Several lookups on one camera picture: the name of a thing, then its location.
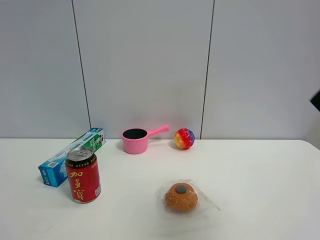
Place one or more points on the red herbal tea can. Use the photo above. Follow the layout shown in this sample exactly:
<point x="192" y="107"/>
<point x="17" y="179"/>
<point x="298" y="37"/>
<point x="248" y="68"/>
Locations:
<point x="83" y="174"/>

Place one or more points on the Darlie toothpaste box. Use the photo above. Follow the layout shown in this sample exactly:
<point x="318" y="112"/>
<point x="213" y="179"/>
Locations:
<point x="53" y="171"/>

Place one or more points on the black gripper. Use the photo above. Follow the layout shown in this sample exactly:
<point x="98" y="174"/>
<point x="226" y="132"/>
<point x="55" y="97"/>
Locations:
<point x="315" y="100"/>

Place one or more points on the rainbow bumpy ball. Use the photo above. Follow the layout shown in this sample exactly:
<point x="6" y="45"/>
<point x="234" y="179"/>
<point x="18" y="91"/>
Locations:
<point x="184" y="138"/>

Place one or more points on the wrapped orange bun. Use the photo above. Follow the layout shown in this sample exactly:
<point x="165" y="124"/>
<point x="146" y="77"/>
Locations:
<point x="182" y="199"/>

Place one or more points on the pink toy saucepan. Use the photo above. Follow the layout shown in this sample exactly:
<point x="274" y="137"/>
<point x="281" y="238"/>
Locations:
<point x="135" y="140"/>

